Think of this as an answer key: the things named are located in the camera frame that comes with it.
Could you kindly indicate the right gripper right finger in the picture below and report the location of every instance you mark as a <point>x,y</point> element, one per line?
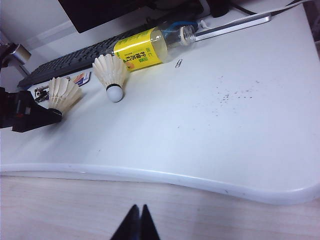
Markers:
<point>147,225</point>

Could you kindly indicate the metal key bunch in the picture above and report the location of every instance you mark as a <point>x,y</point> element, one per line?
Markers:
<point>40,95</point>

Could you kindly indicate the white raised desk board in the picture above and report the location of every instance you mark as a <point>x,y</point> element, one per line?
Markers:
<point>175,125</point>

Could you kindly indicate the black keyboard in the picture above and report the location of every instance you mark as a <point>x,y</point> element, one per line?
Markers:
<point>62,62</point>

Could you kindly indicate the black computer monitor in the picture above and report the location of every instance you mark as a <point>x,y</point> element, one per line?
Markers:
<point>100,12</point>

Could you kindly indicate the small metal paper clip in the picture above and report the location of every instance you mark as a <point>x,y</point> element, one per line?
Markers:
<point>178,64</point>

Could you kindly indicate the black monitor base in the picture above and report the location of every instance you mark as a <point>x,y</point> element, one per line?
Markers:
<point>180,10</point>

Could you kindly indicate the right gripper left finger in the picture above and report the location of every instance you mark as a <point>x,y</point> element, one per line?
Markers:
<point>131,225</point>

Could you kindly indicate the white feather shuttlecock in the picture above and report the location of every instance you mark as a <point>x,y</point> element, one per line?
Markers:
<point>62,95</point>
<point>110,72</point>

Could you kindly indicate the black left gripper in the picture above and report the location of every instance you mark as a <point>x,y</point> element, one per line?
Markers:
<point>17,110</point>

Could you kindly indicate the yellow label plastic bottle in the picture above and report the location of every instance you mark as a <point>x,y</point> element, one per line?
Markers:
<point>140,52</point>

